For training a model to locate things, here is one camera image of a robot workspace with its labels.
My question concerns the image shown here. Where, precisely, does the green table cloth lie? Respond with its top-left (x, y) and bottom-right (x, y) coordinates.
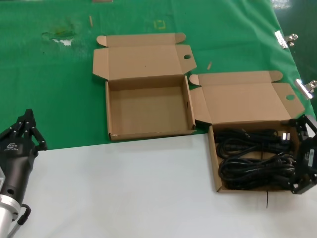
top-left (0, 0), bottom-right (315, 152)

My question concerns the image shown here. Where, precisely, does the brown cardboard box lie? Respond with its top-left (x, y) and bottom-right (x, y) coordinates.
top-left (92, 32), bottom-right (198, 142)
top-left (189, 70), bottom-right (306, 193)

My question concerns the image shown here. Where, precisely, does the silver binder clip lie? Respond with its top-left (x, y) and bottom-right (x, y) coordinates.
top-left (274, 31), bottom-right (299, 50)
top-left (294, 78), bottom-right (317, 101)

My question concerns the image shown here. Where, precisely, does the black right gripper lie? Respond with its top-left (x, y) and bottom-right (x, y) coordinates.
top-left (281, 115), bottom-right (317, 197)

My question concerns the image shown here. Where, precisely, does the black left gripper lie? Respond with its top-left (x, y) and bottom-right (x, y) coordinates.
top-left (0, 108), bottom-right (48, 203)

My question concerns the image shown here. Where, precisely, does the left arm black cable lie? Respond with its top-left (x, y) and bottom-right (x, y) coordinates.
top-left (7, 203), bottom-right (33, 238)

